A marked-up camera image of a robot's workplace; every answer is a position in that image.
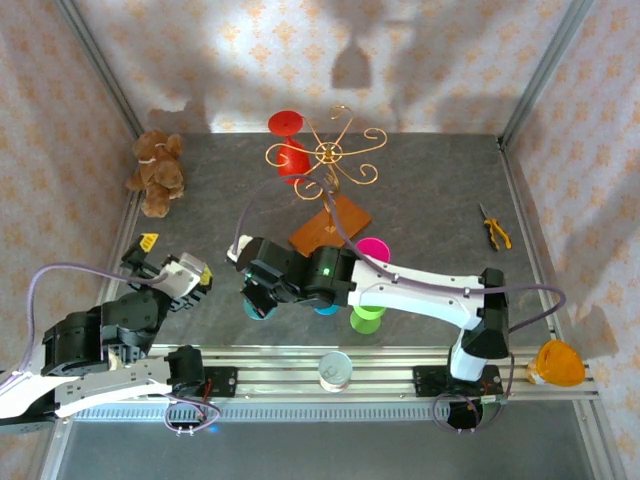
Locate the turquoise plastic wine glass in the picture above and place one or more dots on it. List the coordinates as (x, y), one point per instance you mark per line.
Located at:
(252, 314)

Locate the blue plastic wine glass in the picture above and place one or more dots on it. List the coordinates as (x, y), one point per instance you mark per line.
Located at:
(327, 311)

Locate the pink plastic wine glass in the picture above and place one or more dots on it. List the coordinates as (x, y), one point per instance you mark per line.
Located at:
(372, 247)

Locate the green plastic wine glass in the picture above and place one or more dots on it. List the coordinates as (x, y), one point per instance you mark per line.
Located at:
(367, 322)

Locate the red plastic wine glass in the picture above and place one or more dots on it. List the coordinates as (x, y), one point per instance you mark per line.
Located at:
(286, 122)

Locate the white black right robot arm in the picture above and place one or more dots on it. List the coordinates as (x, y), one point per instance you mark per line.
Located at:
(425, 295)

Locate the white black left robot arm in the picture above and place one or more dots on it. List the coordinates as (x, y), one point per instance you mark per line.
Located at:
(125, 380)

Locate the white tape roll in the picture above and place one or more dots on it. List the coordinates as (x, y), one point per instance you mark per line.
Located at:
(115, 359)

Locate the brown teddy bear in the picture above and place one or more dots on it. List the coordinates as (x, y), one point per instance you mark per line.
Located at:
(160, 170)

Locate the silver tin can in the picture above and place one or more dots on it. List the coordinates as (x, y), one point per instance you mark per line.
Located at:
(335, 372)

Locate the yellow black needle-nose pliers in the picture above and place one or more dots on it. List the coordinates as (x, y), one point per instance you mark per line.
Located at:
(495, 232)

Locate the orange translucent plastic cup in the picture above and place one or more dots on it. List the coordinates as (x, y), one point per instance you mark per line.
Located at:
(560, 362)

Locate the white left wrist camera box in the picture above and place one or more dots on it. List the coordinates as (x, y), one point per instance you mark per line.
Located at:
(182, 275)

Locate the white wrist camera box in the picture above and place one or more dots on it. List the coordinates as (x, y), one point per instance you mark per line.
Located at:
(235, 250)
(182, 275)

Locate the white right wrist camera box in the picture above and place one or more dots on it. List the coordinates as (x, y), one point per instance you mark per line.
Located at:
(235, 250)

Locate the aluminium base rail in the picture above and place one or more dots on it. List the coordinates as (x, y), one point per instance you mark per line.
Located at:
(280, 372)

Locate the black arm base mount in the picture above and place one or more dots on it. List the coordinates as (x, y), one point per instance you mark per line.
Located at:
(222, 382)
(427, 382)

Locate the aluminium frame post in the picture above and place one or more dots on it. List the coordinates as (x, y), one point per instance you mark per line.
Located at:
(555, 50)
(98, 60)

